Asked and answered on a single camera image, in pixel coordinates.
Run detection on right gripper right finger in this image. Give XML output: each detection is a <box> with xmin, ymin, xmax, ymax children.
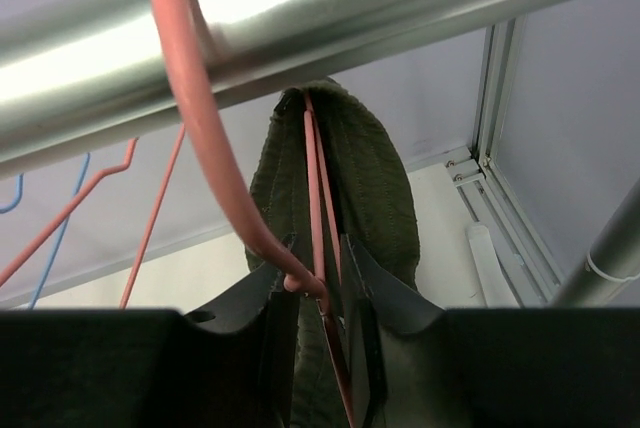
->
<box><xmin>341</xmin><ymin>235</ymin><xmax>444</xmax><ymax>427</ymax></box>

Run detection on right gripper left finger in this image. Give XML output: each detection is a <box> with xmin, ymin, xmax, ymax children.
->
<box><xmin>185</xmin><ymin>262</ymin><xmax>300</xmax><ymax>427</ymax></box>

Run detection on pink wire hanger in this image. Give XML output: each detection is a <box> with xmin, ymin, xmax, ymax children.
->
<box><xmin>1</xmin><ymin>126</ymin><xmax>179</xmax><ymax>306</ymax></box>
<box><xmin>150</xmin><ymin>0</ymin><xmax>354</xmax><ymax>420</ymax></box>

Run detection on dark green shorts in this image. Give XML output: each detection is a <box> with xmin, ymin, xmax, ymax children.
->
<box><xmin>250</xmin><ymin>78</ymin><xmax>420</xmax><ymax>427</ymax></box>

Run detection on blue wire hanger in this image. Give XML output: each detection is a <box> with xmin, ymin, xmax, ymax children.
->
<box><xmin>0</xmin><ymin>150</ymin><xmax>92</xmax><ymax>310</ymax></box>

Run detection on metal clothes rack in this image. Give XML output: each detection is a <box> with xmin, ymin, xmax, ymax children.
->
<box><xmin>1</xmin><ymin>0</ymin><xmax>639</xmax><ymax>310</ymax></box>

